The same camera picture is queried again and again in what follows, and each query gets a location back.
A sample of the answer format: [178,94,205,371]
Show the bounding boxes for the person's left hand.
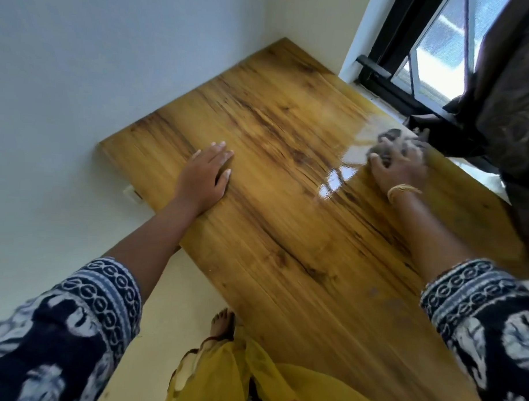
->
[173,139,236,215]

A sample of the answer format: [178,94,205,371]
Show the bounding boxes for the person's left foot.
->
[207,307,237,342]

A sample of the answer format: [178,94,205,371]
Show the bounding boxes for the black framed window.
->
[352,0,515,175]

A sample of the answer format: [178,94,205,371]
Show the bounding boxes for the yellow garment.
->
[164,324,395,401]

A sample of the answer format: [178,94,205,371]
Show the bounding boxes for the person's left forearm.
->
[101,197,205,305]

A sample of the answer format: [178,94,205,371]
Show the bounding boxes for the gold bangles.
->
[386,183,423,206]

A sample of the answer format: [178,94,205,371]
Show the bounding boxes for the brown leaf-patterned curtain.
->
[399,0,529,260]

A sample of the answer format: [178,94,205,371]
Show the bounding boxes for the person's right forearm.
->
[391,194,478,284]

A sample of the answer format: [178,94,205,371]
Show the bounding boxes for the brown striped cleaning cloth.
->
[365,127,430,168]

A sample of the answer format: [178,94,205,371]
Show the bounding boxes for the blue white patterned top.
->
[0,240,529,401]

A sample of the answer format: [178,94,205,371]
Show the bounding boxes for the wooden table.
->
[88,31,529,401]

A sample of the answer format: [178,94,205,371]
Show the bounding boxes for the person's right hand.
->
[367,139,430,198]

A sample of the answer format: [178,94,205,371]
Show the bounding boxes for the white wall socket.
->
[122,184,145,205]

